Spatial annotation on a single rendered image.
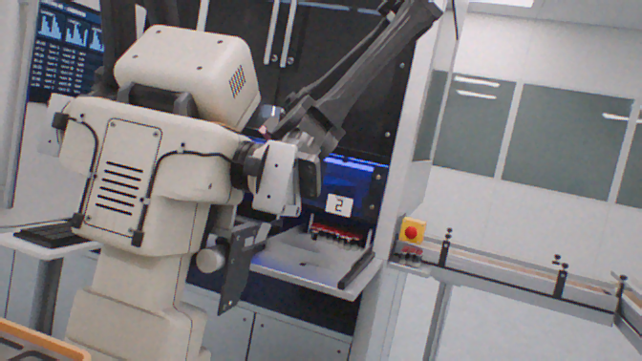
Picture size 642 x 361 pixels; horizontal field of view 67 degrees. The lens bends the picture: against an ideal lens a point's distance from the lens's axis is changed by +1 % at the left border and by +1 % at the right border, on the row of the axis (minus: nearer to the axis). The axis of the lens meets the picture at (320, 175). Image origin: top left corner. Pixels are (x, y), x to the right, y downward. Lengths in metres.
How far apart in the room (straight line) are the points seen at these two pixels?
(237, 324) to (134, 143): 1.14
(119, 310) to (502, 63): 5.70
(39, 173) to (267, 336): 0.90
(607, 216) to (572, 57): 1.83
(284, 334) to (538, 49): 5.13
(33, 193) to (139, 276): 0.86
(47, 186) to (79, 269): 0.57
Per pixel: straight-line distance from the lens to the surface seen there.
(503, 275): 1.70
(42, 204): 1.71
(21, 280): 2.41
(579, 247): 6.34
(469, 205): 6.17
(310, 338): 1.74
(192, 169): 0.75
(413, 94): 1.56
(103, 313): 0.95
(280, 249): 1.41
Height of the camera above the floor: 1.27
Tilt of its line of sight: 6 degrees down
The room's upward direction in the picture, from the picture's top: 11 degrees clockwise
